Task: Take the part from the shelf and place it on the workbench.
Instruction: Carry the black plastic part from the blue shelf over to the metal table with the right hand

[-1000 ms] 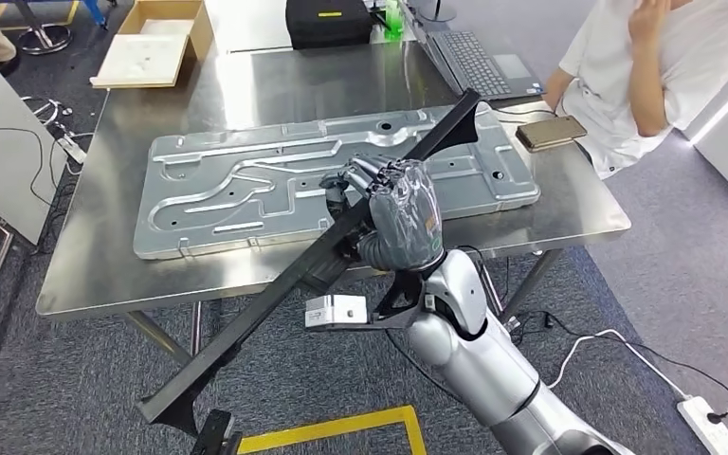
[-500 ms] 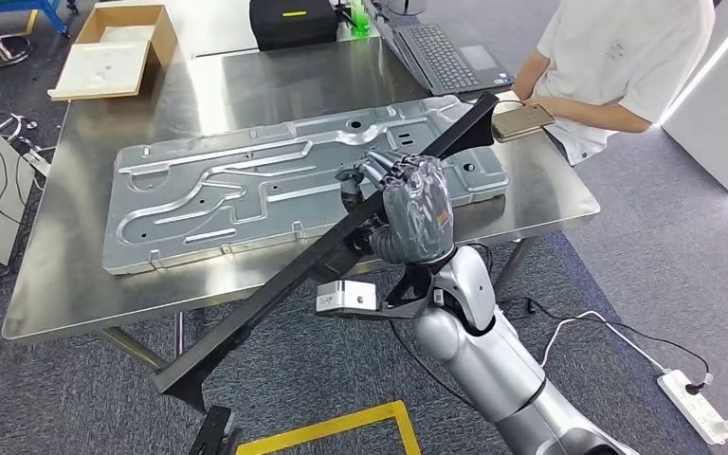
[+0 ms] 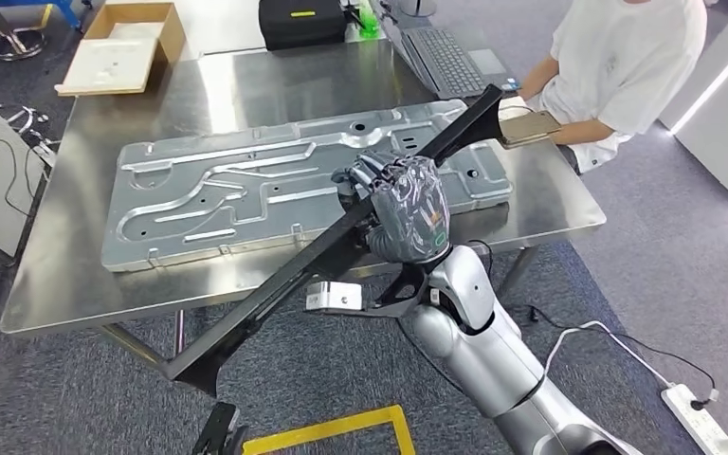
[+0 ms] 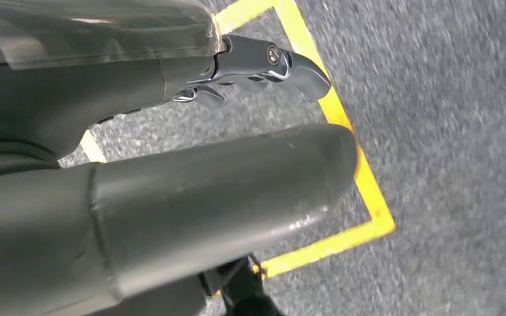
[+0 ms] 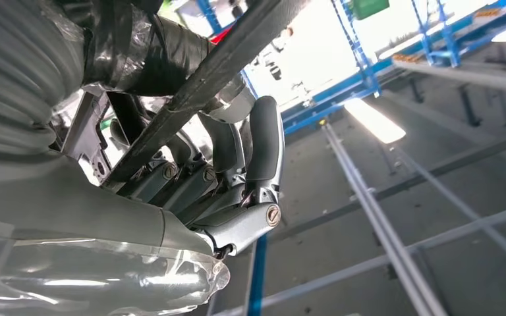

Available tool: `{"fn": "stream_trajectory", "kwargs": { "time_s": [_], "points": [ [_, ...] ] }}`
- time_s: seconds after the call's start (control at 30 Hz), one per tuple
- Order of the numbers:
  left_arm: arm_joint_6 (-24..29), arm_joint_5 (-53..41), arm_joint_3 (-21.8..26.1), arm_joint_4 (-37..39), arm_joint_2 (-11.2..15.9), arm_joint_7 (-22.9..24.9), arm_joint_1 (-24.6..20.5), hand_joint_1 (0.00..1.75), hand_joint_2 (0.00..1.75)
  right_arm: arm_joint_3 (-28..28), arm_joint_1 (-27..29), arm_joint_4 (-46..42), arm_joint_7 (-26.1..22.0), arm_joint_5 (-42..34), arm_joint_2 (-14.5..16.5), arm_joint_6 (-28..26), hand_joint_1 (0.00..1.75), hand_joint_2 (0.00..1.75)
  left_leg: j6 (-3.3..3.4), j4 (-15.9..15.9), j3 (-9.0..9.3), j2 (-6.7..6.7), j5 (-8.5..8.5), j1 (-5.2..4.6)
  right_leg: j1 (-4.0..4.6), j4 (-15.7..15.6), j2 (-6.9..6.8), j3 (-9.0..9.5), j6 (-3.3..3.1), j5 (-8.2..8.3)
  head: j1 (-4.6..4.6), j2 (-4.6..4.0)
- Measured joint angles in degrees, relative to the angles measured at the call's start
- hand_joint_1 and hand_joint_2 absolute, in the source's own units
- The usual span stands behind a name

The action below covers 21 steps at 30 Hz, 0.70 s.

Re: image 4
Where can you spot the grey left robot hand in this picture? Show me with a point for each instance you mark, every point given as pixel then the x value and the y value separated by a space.
pixel 104 226

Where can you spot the black robot leg part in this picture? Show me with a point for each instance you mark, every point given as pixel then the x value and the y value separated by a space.
pixel 244 301

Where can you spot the yellow floor tape square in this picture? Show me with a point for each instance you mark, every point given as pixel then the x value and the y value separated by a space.
pixel 377 209

